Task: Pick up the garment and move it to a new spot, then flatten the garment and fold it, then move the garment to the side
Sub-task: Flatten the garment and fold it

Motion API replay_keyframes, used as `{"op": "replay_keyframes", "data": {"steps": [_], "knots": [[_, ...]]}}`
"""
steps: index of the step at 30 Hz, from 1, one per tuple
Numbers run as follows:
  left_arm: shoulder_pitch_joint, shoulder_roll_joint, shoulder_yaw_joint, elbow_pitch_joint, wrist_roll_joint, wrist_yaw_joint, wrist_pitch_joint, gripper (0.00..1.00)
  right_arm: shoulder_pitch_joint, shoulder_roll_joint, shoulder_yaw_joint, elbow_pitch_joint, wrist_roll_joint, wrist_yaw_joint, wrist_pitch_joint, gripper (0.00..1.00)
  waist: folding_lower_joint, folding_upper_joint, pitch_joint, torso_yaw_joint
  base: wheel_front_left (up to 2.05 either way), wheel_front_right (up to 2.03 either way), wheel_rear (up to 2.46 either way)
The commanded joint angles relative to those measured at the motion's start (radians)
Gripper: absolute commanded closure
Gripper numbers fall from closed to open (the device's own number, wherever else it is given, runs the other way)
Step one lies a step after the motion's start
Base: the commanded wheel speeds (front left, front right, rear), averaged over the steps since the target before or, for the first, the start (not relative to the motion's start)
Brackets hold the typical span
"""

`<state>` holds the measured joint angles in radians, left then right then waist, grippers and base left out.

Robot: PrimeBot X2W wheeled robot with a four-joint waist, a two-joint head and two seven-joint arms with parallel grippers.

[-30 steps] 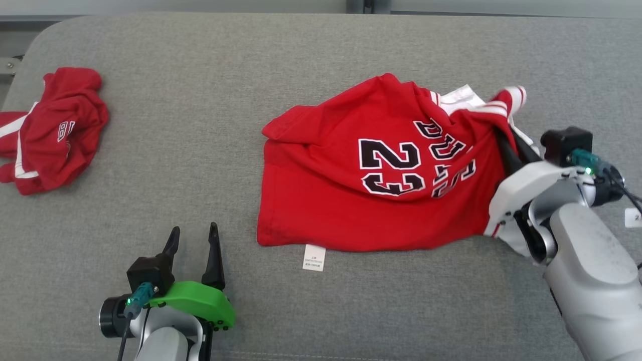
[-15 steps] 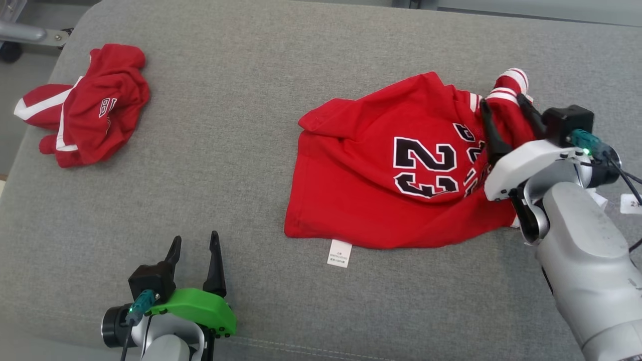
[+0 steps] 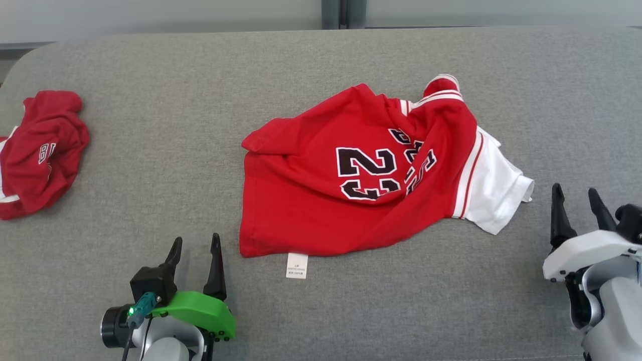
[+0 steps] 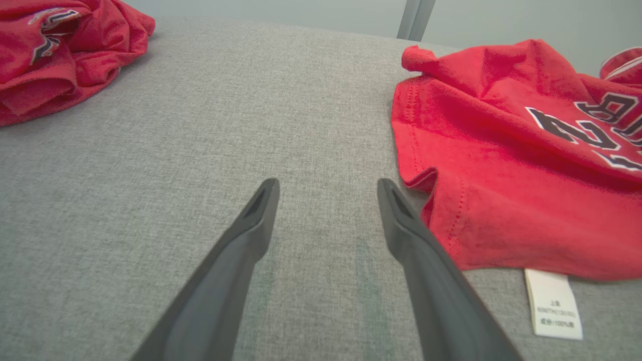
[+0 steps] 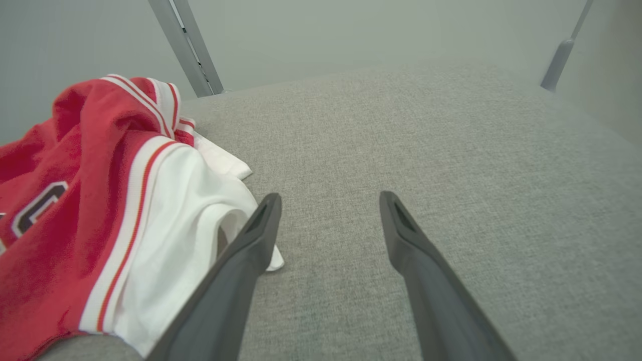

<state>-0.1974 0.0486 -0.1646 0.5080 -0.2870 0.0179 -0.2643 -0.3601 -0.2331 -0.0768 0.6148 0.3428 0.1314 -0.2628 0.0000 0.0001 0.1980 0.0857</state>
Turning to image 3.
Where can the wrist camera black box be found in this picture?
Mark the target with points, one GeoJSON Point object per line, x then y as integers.
{"type": "Point", "coordinates": [153, 283]}
{"type": "Point", "coordinates": [631, 223]}

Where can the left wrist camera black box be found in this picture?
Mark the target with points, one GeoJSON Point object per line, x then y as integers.
{"type": "Point", "coordinates": [153, 283]}

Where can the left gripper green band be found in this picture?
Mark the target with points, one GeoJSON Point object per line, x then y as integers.
{"type": "Point", "coordinates": [205, 313]}

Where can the grey partition frame post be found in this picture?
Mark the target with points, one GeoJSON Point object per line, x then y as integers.
{"type": "Point", "coordinates": [332, 12]}

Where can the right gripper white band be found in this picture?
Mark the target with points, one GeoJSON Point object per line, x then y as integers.
{"type": "Point", "coordinates": [582, 250]}

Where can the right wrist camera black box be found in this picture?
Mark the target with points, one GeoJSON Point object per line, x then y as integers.
{"type": "Point", "coordinates": [631, 223]}

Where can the grey partition base rail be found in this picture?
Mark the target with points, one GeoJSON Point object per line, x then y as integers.
{"type": "Point", "coordinates": [22, 46]}

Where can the red jersey number 23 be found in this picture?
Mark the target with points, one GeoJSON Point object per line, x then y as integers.
{"type": "Point", "coordinates": [311, 200]}

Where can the red jersey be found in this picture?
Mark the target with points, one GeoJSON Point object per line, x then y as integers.
{"type": "Point", "coordinates": [45, 150]}

